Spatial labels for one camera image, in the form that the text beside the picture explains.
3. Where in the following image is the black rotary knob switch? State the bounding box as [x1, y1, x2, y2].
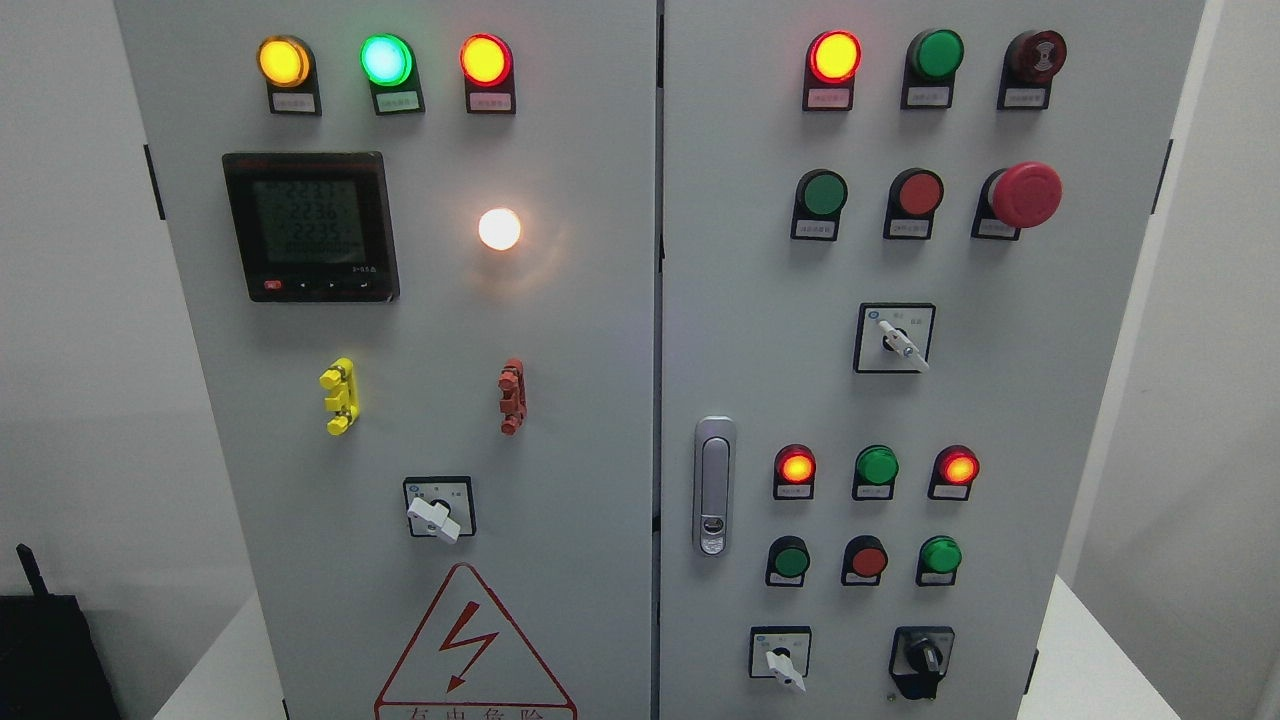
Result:
[888, 626, 955, 700]

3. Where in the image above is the red terminal connector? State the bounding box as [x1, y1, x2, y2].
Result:
[497, 357, 527, 436]

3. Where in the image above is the grey electrical control cabinet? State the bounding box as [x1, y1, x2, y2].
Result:
[115, 1, 1204, 719]

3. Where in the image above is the red indicator light lower left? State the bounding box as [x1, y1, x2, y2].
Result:
[773, 443, 817, 500]

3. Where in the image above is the white glowing indicator light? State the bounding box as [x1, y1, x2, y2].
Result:
[477, 208, 524, 251]

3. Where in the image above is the green push button upper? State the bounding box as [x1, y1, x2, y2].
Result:
[790, 168, 849, 242]

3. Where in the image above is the green push button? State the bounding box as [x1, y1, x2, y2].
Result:
[765, 536, 812, 587]
[915, 536, 963, 587]
[790, 168, 849, 242]

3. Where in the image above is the green push button lower left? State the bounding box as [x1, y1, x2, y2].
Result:
[765, 536, 812, 587]

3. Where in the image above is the green indicator light lower middle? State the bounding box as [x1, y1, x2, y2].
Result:
[851, 445, 900, 501]

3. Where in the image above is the red push button lower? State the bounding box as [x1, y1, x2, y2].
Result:
[841, 536, 890, 585]

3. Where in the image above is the red push button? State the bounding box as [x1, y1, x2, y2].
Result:
[882, 167, 945, 240]
[841, 536, 890, 585]

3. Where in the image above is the yellow terminal connector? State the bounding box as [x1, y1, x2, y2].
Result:
[317, 357, 360, 436]

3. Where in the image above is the red push button upper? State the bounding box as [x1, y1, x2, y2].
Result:
[882, 167, 945, 240]

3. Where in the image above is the red indicator light lower right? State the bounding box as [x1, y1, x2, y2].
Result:
[928, 445, 980, 501]

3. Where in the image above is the red indicator light left door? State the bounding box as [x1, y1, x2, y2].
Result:
[460, 33, 517, 114]

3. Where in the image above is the red high voltage warning sticker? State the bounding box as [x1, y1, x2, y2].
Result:
[374, 562, 579, 719]

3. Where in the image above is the black digital power meter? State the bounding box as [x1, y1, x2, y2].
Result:
[221, 151, 399, 304]

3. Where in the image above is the green push button lower right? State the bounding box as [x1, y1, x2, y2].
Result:
[915, 536, 963, 587]

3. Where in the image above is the red indicator light top right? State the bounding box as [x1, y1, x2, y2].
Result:
[803, 29, 861, 111]

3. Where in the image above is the lit green indicator light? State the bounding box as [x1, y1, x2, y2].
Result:
[358, 33, 425, 117]

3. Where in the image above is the red emergency stop button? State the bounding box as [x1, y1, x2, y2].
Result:
[970, 161, 1062, 241]

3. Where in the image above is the green indicator light top right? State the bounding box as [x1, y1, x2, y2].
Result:
[900, 28, 965, 110]

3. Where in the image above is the yellow indicator light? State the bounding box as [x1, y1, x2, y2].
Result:
[257, 35, 323, 117]

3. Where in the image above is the black red buzzer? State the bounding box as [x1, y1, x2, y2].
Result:
[997, 29, 1068, 111]

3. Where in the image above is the black device with antenna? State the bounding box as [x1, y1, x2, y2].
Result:
[1, 544, 120, 719]

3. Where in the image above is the silver door latch handle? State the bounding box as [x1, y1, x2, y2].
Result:
[692, 416, 737, 557]

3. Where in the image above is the white-handled selector switch left door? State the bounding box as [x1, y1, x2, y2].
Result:
[403, 477, 477, 544]

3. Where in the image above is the white-handled selector switch upper right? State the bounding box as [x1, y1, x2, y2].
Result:
[852, 302, 936, 374]

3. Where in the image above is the white-handled selector switch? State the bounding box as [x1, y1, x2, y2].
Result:
[852, 302, 936, 374]
[748, 625, 812, 694]

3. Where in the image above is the white-handled selector switch lower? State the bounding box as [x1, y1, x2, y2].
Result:
[748, 625, 812, 694]

